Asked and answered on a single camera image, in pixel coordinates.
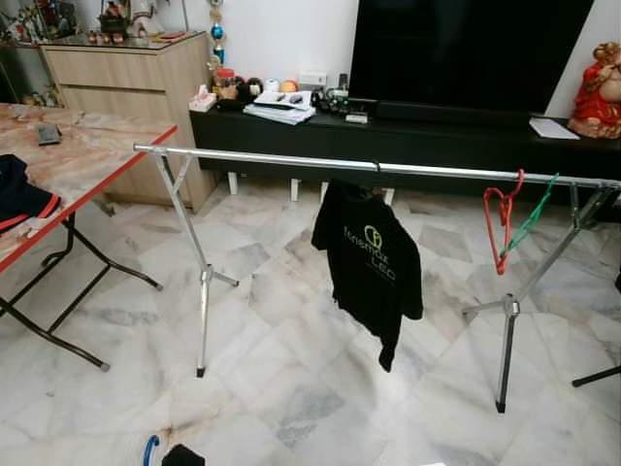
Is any blue plastic hanger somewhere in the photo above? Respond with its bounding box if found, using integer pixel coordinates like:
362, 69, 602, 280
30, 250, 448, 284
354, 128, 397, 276
143, 434, 162, 466

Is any red plastic hanger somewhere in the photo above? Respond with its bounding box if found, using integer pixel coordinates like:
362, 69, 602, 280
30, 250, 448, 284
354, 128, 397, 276
482, 170, 526, 277

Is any black hanger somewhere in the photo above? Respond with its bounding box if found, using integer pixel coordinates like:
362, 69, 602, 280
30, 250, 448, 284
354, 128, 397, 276
361, 158, 382, 191

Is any green plastic hanger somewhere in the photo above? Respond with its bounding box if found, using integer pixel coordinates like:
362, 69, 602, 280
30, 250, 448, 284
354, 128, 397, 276
500, 173, 562, 259

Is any black folding chair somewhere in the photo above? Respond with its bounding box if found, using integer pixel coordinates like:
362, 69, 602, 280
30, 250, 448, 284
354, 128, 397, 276
572, 366, 621, 388

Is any black printed t-shirt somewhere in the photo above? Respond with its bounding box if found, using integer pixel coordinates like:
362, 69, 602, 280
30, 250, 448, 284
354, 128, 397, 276
310, 178, 426, 374

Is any navy jacket with red trim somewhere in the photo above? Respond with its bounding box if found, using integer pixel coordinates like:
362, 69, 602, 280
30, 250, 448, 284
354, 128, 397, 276
0, 153, 62, 235

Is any silver metal clothes rack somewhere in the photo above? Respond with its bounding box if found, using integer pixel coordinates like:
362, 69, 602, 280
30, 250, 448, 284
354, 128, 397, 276
134, 144, 621, 415

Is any red-edged folding table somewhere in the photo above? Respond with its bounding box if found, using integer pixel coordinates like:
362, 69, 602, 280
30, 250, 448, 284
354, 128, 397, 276
0, 102, 180, 373

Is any dark wallet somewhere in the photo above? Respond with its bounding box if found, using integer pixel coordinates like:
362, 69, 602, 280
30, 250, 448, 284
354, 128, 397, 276
36, 123, 65, 148

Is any pink tissue box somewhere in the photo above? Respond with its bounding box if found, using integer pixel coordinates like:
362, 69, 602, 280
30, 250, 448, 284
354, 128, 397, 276
187, 84, 218, 112

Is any stack of papers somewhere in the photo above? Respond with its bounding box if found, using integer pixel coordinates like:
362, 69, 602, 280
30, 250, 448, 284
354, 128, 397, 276
243, 89, 317, 126

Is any red-lidded jar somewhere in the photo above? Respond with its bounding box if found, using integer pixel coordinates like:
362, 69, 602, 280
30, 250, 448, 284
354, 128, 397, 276
215, 68, 240, 102

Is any light wooden cabinet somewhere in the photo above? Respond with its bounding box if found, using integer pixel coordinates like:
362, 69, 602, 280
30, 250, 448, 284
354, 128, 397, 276
41, 32, 217, 214

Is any black television console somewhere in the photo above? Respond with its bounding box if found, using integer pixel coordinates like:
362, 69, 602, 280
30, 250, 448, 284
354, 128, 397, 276
189, 107, 621, 201

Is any white paper sheet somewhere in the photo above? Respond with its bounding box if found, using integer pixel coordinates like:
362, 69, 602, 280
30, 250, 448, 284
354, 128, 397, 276
529, 116, 582, 141

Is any red laughing Buddha statue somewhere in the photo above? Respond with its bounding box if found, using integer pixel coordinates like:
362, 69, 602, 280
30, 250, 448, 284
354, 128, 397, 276
568, 41, 621, 141

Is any gold and blue trophy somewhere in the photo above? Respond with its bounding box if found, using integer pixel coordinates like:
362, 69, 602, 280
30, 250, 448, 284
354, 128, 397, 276
207, 0, 228, 70

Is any black soundbar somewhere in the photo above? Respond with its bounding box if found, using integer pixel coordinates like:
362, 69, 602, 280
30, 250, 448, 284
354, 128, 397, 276
374, 100, 555, 128

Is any black flat television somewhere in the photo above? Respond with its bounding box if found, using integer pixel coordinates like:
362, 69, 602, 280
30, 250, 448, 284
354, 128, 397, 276
347, 0, 596, 117

